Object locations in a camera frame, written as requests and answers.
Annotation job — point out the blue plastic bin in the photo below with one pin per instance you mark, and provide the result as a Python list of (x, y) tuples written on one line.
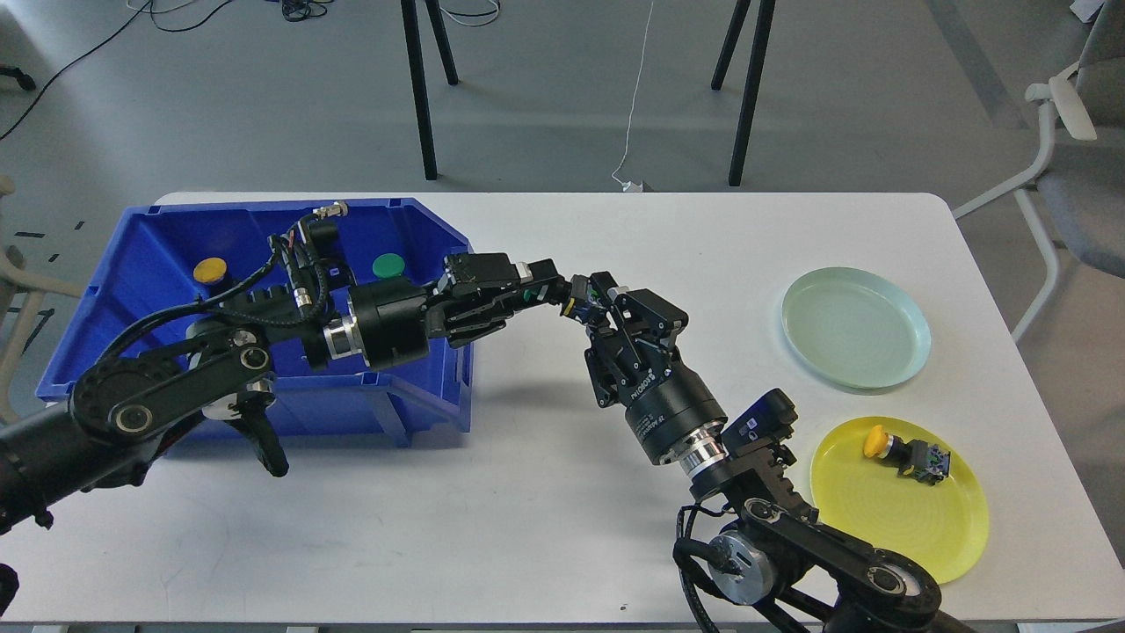
[(148, 266)]

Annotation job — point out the black tripod legs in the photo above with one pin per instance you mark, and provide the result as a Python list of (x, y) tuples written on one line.
[(416, 62), (755, 69)]

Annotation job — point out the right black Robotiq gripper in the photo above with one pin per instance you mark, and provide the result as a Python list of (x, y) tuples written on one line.
[(633, 360)]

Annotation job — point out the left black tripod legs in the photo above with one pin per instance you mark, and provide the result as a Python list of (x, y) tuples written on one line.
[(416, 62)]

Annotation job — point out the pale green plate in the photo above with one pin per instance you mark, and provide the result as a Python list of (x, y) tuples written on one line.
[(855, 328)]

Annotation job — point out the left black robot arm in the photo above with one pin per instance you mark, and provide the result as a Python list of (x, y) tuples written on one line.
[(154, 382)]

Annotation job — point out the right black tripod legs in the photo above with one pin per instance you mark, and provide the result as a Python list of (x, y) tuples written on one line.
[(755, 69)]

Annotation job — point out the yellow push button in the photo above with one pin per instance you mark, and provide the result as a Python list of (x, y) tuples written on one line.
[(925, 462), (213, 276)]

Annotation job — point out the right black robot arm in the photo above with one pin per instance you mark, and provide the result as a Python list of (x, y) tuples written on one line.
[(776, 555)]

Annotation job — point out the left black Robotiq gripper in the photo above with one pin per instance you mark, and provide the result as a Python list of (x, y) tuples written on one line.
[(391, 322)]

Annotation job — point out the grey office chair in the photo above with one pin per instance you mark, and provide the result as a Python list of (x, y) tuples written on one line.
[(1076, 170)]

